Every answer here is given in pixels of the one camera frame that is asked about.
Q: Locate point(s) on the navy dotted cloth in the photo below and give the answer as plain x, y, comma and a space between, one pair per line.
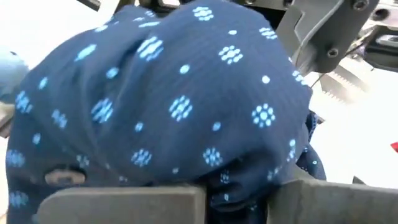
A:
174, 109

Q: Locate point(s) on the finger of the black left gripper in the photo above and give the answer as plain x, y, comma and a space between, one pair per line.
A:
326, 31

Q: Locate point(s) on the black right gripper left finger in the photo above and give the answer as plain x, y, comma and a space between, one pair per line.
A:
124, 205

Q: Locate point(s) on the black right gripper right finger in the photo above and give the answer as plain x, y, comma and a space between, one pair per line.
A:
335, 205

